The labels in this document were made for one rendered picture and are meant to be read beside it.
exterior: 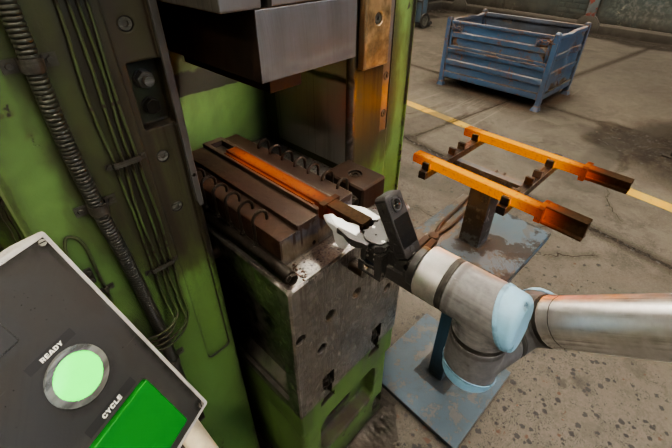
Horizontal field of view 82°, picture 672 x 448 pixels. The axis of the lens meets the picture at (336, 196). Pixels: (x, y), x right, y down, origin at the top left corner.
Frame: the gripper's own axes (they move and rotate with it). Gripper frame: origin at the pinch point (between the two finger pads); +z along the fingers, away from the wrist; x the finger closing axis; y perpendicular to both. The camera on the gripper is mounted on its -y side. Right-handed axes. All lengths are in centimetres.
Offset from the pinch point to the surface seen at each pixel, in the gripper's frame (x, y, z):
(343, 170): 14.6, 1.9, 11.6
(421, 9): 615, 69, 369
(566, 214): 32.2, 1.9, -32.6
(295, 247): -8.7, 5.6, 2.8
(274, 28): -9.3, -34.0, 2.7
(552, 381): 75, 100, -45
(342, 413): 4, 84, 1
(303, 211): -3.9, 0.9, 5.4
